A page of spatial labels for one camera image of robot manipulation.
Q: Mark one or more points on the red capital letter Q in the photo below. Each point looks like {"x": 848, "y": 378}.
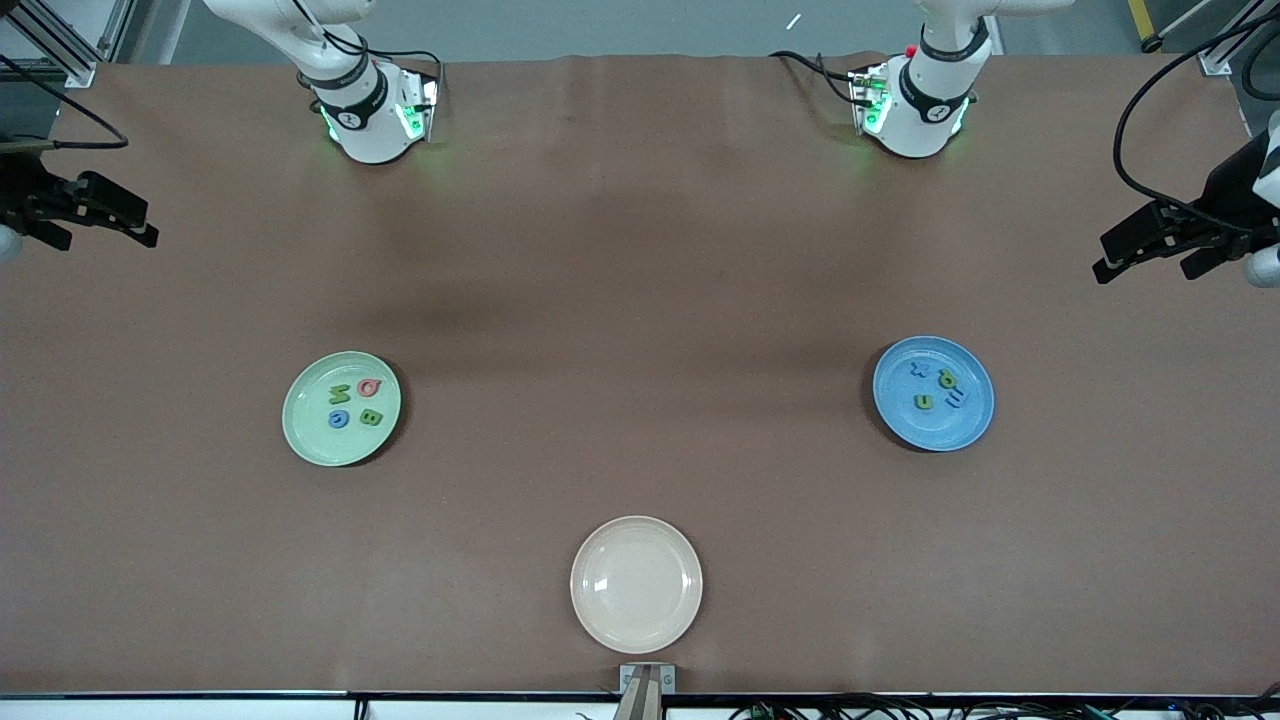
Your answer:
{"x": 362, "y": 388}

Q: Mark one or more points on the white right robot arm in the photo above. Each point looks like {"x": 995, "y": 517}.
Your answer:
{"x": 370, "y": 130}

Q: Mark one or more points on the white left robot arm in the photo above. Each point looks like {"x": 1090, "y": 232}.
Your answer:
{"x": 920, "y": 125}

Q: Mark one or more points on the green plate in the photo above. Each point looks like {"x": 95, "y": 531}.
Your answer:
{"x": 310, "y": 440}

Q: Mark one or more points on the green capital letter N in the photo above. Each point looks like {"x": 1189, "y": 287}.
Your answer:
{"x": 340, "y": 394}

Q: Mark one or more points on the blue plate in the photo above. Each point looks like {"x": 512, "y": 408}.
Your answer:
{"x": 930, "y": 430}

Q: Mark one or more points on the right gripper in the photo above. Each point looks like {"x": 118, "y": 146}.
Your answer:
{"x": 22, "y": 189}

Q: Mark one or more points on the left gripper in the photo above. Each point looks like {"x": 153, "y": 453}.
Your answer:
{"x": 1226, "y": 189}

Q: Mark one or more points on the beige plate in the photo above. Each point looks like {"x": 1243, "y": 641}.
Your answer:
{"x": 636, "y": 585}

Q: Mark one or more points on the brown table cover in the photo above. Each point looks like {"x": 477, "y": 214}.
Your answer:
{"x": 640, "y": 250}

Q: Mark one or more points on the aluminium frame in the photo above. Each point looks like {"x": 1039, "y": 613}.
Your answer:
{"x": 75, "y": 72}
{"x": 1212, "y": 62}

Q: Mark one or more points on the grey metal bracket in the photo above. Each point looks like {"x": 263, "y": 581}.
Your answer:
{"x": 628, "y": 682}

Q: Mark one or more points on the beige post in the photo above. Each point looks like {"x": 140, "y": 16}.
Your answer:
{"x": 640, "y": 705}

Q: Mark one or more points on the stand leg with black foot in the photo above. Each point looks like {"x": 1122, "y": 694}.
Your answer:
{"x": 1153, "y": 43}

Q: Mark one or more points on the black table edge strip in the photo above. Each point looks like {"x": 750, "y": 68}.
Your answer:
{"x": 200, "y": 694}

